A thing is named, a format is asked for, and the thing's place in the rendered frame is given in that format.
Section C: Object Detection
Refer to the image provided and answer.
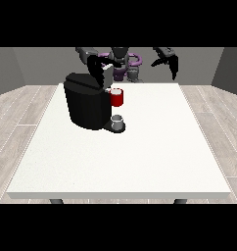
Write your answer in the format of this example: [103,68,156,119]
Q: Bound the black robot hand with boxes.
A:
[150,52,180,81]
[86,54,110,89]

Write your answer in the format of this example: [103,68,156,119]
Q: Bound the small grey cup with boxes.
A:
[111,114,124,130]

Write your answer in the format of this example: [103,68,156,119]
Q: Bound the grey purple robot trunk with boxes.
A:
[99,47,144,84]

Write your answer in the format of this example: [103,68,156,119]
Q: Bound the black coffee machine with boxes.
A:
[63,72,126,133]

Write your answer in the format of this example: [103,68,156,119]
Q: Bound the pale grey machine lid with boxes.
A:
[102,64,115,89]

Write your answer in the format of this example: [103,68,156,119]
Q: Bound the red pod holder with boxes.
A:
[109,87,124,108]

